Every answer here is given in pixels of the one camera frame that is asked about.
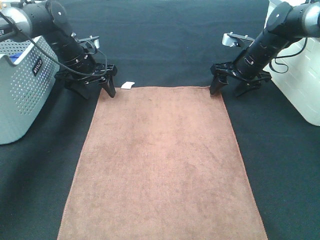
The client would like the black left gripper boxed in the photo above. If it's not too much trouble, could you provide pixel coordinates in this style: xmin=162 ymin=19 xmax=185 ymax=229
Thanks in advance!
xmin=54 ymin=63 xmax=118 ymax=100

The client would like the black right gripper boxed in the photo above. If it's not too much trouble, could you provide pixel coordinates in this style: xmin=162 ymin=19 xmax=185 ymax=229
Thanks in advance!
xmin=209 ymin=62 xmax=272 ymax=97

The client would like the brown towel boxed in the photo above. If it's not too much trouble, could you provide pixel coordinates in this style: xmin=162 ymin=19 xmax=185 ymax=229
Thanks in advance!
xmin=57 ymin=86 xmax=267 ymax=240

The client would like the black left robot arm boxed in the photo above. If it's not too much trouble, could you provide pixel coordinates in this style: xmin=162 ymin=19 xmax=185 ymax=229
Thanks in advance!
xmin=0 ymin=0 xmax=117 ymax=99

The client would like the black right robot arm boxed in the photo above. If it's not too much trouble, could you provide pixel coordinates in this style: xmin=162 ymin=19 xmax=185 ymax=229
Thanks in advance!
xmin=209 ymin=0 xmax=320 ymax=97

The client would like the white storage box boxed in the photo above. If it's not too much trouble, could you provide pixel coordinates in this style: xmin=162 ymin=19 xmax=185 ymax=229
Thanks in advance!
xmin=264 ymin=0 xmax=320 ymax=127

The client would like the grey perforated laundry basket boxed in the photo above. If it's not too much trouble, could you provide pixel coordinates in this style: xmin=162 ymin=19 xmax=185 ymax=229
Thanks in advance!
xmin=0 ymin=36 xmax=60 ymax=145

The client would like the blue cloth in basket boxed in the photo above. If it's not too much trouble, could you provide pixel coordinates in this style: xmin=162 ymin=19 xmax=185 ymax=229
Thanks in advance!
xmin=9 ymin=52 xmax=22 ymax=63

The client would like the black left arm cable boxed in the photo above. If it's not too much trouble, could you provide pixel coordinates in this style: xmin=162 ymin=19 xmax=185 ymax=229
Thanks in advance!
xmin=0 ymin=12 xmax=108 ymax=76

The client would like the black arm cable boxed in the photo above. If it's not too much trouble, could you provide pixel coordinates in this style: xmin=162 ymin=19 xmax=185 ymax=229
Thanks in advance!
xmin=268 ymin=37 xmax=309 ymax=75
xmin=0 ymin=12 xmax=108 ymax=76

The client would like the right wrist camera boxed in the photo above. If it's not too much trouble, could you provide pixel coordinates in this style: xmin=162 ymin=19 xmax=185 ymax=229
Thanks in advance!
xmin=221 ymin=32 xmax=255 ymax=48

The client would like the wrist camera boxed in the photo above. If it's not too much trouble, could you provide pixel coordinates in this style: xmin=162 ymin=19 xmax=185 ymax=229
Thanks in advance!
xmin=78 ymin=35 xmax=100 ymax=49
xmin=221 ymin=32 xmax=255 ymax=48

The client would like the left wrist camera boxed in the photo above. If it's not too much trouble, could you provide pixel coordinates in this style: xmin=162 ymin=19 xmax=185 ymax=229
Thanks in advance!
xmin=78 ymin=35 xmax=100 ymax=49

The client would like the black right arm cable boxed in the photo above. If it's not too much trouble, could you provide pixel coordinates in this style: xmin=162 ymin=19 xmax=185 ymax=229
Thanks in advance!
xmin=268 ymin=37 xmax=309 ymax=75

